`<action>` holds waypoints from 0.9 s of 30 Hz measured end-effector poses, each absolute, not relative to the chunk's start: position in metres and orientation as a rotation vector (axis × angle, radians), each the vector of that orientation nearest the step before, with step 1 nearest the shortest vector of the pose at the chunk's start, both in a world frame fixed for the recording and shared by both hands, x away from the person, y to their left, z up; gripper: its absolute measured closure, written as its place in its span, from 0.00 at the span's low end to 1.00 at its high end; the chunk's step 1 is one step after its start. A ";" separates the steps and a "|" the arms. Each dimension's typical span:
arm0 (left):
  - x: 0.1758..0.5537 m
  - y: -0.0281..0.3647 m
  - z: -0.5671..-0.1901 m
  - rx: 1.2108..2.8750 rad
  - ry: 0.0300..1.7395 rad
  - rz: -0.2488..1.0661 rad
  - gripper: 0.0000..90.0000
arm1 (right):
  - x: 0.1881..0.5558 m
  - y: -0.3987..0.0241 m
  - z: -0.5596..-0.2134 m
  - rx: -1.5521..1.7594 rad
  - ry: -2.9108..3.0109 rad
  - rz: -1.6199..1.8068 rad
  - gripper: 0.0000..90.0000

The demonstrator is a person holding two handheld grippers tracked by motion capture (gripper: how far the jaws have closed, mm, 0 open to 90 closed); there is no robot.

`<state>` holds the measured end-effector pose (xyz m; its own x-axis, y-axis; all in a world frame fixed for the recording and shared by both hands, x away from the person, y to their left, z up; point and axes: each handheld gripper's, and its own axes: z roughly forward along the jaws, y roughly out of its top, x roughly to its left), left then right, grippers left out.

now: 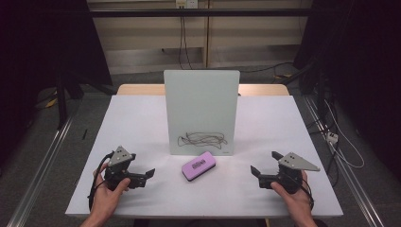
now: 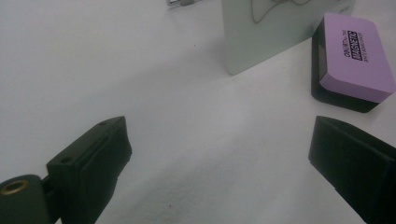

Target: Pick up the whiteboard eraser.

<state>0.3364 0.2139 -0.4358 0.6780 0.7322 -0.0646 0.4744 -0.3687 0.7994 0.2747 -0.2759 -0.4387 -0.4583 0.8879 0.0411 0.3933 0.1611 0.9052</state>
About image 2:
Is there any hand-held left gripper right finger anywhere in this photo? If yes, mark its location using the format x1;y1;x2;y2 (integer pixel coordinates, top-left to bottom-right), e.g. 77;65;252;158
307;115;396;224

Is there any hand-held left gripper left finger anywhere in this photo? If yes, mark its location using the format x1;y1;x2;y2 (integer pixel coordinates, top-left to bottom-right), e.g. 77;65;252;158
46;116;133;224

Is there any grey marker pen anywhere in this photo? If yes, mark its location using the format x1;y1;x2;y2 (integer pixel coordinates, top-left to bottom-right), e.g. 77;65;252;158
166;0;204;8

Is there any purple whiteboard eraser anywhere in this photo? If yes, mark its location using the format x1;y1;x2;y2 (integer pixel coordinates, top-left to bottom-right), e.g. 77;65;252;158
310;12;396;114

